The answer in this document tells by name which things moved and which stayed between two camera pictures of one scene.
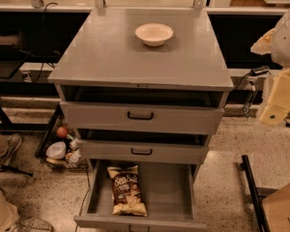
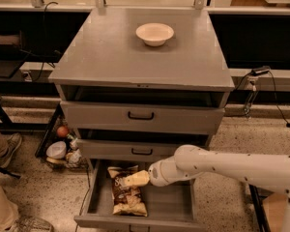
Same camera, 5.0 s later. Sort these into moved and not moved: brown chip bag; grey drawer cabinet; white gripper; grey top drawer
Moved: white gripper
Not moved: grey top drawer; grey drawer cabinet; brown chip bag
